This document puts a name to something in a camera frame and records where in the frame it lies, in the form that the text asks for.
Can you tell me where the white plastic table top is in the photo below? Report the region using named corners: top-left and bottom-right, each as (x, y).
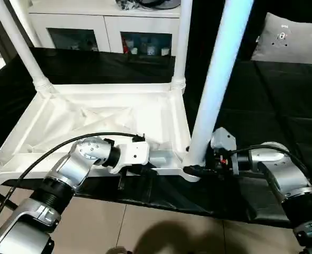
top-left (0, 82), bottom-right (202, 187)

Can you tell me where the white plastic table leg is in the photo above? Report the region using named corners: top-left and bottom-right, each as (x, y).
top-left (0, 0), bottom-right (54, 93)
top-left (183, 0), bottom-right (255, 179)
top-left (170, 0), bottom-right (193, 92)

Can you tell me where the black work mat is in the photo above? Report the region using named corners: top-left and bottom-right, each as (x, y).
top-left (0, 47), bottom-right (312, 228)

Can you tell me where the light grey pillow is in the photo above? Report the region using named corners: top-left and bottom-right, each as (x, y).
top-left (249, 12), bottom-right (312, 67)

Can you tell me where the white glass-door cabinet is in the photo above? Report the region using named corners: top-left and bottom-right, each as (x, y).
top-left (26, 0), bottom-right (184, 57)

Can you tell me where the small clutter pile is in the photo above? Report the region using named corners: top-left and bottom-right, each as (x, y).
top-left (117, 0), bottom-right (145, 11)

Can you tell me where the grey round helmet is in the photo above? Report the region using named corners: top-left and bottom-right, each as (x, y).
top-left (143, 0), bottom-right (182, 10)

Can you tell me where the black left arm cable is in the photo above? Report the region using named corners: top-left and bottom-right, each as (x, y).
top-left (0, 132), bottom-right (146, 245)

